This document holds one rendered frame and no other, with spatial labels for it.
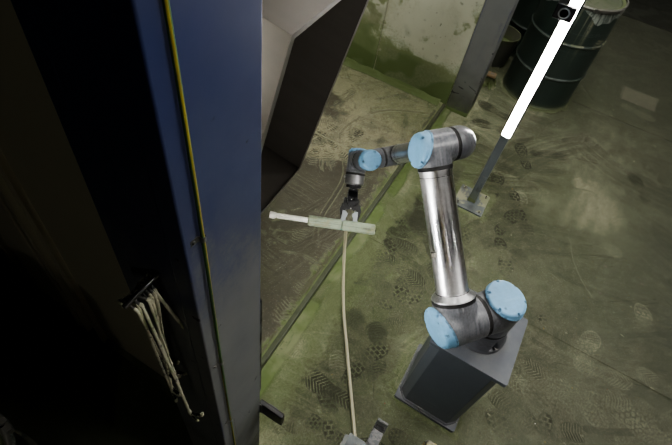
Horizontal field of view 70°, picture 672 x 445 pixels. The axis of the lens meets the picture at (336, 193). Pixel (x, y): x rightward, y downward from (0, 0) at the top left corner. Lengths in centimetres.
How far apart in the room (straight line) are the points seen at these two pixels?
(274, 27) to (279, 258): 163
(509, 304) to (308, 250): 131
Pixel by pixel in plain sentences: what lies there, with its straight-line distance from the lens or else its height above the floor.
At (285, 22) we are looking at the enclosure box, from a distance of 133.
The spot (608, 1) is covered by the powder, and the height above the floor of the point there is 86.
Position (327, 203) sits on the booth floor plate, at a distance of 295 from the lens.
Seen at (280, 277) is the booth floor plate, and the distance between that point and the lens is 263.
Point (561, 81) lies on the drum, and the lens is 415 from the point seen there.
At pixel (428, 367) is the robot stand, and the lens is 212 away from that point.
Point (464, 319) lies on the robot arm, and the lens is 169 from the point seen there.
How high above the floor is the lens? 232
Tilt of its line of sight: 49 degrees down
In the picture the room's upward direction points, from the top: 11 degrees clockwise
